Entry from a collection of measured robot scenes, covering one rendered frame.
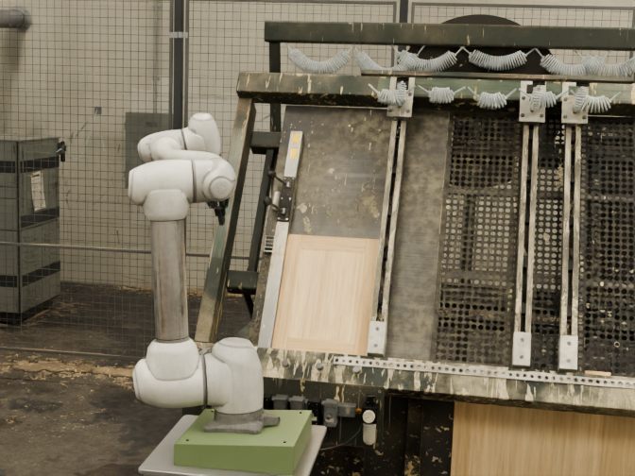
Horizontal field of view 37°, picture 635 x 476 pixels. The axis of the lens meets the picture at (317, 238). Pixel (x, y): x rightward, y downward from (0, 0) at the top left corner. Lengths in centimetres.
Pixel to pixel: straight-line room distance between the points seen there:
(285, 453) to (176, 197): 82
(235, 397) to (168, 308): 34
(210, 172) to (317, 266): 102
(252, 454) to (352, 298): 101
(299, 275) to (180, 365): 97
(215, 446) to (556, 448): 148
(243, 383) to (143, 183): 68
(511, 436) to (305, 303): 95
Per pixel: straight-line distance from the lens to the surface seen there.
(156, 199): 285
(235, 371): 294
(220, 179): 283
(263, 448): 286
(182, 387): 293
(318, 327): 366
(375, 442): 360
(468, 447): 383
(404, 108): 393
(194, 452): 292
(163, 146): 334
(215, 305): 374
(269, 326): 366
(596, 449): 385
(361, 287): 369
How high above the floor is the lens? 186
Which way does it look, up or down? 9 degrees down
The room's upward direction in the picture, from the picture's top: 2 degrees clockwise
